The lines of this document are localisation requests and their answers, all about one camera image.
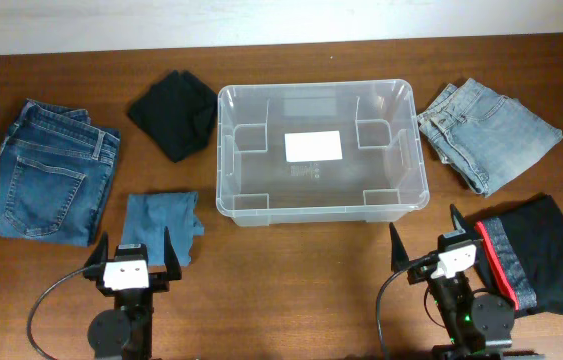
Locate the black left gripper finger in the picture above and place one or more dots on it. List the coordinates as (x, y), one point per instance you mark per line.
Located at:
(100, 253)
(172, 265)

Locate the light blue jeans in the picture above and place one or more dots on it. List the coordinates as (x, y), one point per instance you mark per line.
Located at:
(488, 138)

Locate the clear plastic storage bin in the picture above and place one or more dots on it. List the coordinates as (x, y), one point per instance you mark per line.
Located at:
(381, 177)

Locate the white label in bin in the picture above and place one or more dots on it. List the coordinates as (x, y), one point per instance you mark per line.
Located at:
(313, 146)

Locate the small blue cloth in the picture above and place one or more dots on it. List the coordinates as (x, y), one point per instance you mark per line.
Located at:
(148, 215)

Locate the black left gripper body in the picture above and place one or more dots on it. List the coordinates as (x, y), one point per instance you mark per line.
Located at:
(157, 283)

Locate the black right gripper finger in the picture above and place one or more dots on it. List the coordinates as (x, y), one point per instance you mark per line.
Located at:
(460, 224)
(399, 257)

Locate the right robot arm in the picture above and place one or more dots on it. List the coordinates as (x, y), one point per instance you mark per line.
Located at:
(478, 322)

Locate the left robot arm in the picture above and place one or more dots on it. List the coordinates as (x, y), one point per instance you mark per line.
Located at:
(125, 331)

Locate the black folded cloth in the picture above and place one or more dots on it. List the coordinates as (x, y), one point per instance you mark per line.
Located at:
(178, 113)

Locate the black shorts red grey waistband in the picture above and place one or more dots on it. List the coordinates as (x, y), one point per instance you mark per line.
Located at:
(522, 253)

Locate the dark blue folded jeans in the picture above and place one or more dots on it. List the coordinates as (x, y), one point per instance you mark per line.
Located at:
(56, 173)

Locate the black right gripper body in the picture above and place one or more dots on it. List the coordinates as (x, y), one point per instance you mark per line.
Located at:
(424, 272)

